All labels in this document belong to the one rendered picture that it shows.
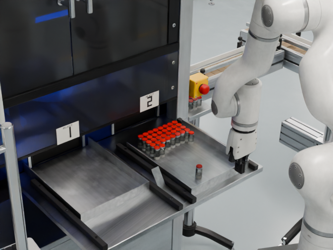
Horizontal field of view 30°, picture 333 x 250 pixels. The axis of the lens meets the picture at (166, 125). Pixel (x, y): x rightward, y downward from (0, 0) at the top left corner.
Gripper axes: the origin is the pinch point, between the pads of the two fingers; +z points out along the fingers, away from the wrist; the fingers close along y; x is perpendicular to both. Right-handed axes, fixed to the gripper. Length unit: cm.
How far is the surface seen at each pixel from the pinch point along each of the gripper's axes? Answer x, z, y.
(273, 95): -133, 91, -184
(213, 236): -45, 82, -38
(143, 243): -39, 55, 9
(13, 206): 16, -37, 87
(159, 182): -12.2, 2.4, 24.2
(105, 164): -33.1, 3.8, 30.7
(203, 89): -35.6, -8.4, -16.7
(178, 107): -39.0, -2.6, -7.3
